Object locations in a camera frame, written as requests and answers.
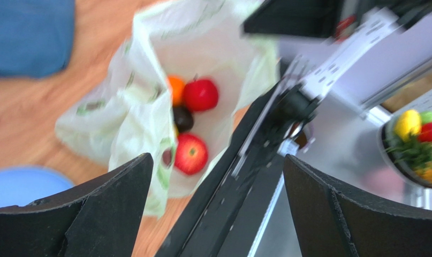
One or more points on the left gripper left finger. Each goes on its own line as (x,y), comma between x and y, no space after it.
(100,217)

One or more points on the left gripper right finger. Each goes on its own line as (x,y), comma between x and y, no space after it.
(334,218)

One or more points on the pale green plastic bag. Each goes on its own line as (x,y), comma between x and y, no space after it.
(130,112)

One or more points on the shiny red apple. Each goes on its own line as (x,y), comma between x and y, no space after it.
(191,154)
(201,94)

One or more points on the dark purple plum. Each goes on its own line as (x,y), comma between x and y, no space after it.
(183,119)

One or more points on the orange fruit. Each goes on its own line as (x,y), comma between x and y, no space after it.
(177,85)

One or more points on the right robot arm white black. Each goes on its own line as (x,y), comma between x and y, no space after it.
(318,19)

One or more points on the blue plate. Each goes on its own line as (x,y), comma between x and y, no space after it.
(21,185)

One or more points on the fruit basket off table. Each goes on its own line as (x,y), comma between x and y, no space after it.
(406,143)

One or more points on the blue folded hoodie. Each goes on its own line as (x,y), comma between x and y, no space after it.
(36,37)

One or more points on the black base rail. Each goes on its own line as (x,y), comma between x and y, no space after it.
(206,222)

